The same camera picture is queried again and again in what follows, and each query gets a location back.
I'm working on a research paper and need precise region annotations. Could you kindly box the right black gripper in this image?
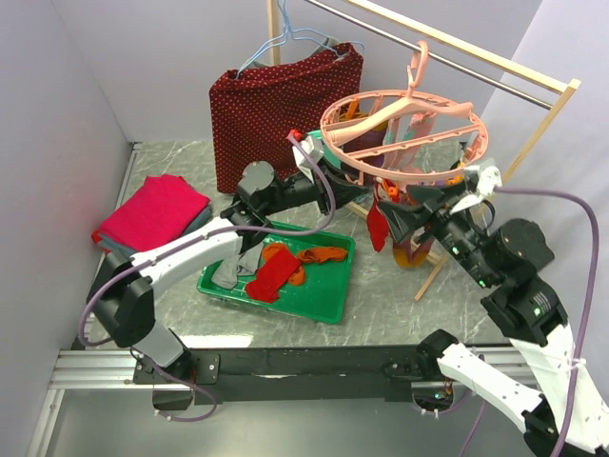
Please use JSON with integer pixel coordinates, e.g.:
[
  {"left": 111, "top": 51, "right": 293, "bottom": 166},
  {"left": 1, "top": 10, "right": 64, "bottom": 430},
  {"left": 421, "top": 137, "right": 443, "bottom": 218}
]
[{"left": 372, "top": 176, "right": 496, "bottom": 283}]

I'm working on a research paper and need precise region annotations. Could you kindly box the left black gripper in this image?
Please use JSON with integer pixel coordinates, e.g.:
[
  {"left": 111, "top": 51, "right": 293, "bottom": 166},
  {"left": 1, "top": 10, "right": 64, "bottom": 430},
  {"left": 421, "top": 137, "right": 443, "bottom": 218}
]
[{"left": 262, "top": 157, "right": 370, "bottom": 217}]

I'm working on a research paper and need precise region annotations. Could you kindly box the red white patterned sock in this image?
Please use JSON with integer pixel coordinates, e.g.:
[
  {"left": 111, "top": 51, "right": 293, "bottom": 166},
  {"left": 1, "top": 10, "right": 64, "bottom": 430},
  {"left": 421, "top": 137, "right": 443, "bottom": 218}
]
[{"left": 366, "top": 184, "right": 389, "bottom": 252}]

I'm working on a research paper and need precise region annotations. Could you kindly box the pink round clip hanger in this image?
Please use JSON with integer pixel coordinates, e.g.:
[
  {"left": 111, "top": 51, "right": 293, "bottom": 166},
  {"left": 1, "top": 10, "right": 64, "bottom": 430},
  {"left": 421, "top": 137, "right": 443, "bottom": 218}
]
[{"left": 320, "top": 41, "right": 489, "bottom": 189}]

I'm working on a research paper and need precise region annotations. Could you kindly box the maroon yellow striped sock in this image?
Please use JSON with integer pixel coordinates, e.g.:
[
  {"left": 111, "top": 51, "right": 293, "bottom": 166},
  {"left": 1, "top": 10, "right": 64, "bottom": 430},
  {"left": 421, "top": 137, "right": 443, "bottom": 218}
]
[{"left": 445, "top": 161, "right": 465, "bottom": 186}]

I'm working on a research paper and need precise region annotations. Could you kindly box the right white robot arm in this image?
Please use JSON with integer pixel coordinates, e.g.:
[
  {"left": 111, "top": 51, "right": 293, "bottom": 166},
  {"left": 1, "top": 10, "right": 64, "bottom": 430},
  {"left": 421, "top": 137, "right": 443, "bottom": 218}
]
[{"left": 379, "top": 184, "right": 608, "bottom": 456}]

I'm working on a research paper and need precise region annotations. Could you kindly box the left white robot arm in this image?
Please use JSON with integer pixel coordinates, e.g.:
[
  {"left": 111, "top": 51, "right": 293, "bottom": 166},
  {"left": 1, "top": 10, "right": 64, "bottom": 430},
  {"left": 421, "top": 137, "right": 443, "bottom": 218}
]
[{"left": 84, "top": 159, "right": 365, "bottom": 383}]

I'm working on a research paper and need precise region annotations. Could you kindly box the teal patterned hanging sock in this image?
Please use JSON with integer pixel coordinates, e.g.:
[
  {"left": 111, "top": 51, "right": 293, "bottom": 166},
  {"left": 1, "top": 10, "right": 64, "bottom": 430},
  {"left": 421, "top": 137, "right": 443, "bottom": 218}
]
[{"left": 305, "top": 129, "right": 328, "bottom": 157}]

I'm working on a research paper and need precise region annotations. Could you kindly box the maroon purple hanging sock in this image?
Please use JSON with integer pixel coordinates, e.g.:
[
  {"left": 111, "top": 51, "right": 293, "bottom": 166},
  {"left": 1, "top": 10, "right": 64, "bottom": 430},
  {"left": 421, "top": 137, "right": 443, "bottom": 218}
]
[{"left": 344, "top": 121, "right": 388, "bottom": 152}]

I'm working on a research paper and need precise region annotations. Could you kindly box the orange sock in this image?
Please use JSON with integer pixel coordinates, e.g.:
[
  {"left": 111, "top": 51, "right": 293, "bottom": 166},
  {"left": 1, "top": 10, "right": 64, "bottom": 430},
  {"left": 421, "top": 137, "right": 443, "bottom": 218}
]
[
  {"left": 262, "top": 243, "right": 305, "bottom": 288},
  {"left": 296, "top": 247, "right": 349, "bottom": 264}
]

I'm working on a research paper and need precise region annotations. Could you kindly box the green plastic tray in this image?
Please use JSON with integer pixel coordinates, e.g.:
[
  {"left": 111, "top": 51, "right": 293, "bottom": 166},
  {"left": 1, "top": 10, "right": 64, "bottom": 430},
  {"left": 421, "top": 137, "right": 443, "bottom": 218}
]
[{"left": 197, "top": 231, "right": 356, "bottom": 325}]

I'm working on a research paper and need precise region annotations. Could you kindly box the dark red dotted garment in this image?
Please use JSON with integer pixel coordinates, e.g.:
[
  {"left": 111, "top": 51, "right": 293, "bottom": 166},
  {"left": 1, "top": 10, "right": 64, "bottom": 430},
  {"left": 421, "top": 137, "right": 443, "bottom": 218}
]
[{"left": 208, "top": 43, "right": 363, "bottom": 194}]

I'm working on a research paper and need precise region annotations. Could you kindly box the grey white sock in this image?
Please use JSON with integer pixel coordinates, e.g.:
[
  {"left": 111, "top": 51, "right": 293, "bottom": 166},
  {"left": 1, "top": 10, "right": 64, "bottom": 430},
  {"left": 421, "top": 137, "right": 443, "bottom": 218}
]
[{"left": 211, "top": 244, "right": 263, "bottom": 289}]

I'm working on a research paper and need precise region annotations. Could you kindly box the metal hanging rod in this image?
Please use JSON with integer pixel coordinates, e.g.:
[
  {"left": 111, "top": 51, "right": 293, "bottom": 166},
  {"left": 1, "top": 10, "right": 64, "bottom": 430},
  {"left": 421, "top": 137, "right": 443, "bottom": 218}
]
[{"left": 306, "top": 0, "right": 552, "bottom": 110}]

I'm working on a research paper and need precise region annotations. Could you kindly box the folded pink cloth stack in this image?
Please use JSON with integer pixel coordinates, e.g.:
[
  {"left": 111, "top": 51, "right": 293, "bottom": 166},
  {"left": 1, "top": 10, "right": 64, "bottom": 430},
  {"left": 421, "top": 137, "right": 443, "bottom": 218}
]
[{"left": 91, "top": 174, "right": 212, "bottom": 256}]

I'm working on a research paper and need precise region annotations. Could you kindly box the wooden clothes rack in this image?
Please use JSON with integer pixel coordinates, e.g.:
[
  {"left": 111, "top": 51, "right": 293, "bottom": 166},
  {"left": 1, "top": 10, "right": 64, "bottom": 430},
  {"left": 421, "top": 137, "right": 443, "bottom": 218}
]
[{"left": 265, "top": 0, "right": 582, "bottom": 303}]

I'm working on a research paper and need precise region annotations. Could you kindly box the black base crossbar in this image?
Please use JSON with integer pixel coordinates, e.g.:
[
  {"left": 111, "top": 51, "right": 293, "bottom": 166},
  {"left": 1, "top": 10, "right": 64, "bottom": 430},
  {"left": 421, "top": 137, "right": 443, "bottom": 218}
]
[{"left": 133, "top": 345, "right": 464, "bottom": 412}]

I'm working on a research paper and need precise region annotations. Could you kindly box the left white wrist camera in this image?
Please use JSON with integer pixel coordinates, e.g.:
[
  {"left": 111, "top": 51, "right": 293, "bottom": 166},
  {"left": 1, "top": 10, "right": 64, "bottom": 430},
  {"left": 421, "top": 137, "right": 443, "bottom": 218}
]
[{"left": 289, "top": 129, "right": 324, "bottom": 182}]

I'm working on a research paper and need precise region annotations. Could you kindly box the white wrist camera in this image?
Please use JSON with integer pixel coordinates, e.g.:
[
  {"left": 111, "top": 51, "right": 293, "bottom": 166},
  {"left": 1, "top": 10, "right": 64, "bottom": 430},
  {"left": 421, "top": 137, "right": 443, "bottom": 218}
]
[
  {"left": 289, "top": 129, "right": 324, "bottom": 182},
  {"left": 450, "top": 159, "right": 502, "bottom": 214}
]

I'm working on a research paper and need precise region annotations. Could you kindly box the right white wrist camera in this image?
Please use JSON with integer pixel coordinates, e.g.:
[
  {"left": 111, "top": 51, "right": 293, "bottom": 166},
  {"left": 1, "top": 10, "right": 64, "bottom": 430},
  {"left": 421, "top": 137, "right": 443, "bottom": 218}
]
[{"left": 450, "top": 159, "right": 502, "bottom": 214}]

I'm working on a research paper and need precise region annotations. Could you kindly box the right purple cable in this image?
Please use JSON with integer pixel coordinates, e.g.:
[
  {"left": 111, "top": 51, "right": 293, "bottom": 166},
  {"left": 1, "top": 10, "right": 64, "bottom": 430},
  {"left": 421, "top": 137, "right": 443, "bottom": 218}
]
[{"left": 456, "top": 186, "right": 600, "bottom": 457}]

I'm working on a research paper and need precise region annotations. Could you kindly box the blue wire hanger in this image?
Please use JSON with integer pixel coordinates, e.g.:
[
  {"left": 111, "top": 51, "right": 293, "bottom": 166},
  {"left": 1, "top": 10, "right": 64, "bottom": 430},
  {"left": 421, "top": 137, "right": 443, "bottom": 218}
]
[{"left": 232, "top": 1, "right": 344, "bottom": 80}]

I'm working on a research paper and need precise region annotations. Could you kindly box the aluminium frame rail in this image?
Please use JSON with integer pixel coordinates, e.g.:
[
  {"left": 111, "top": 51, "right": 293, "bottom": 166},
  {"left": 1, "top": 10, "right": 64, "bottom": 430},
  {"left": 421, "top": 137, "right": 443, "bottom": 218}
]
[{"left": 26, "top": 141, "right": 191, "bottom": 457}]

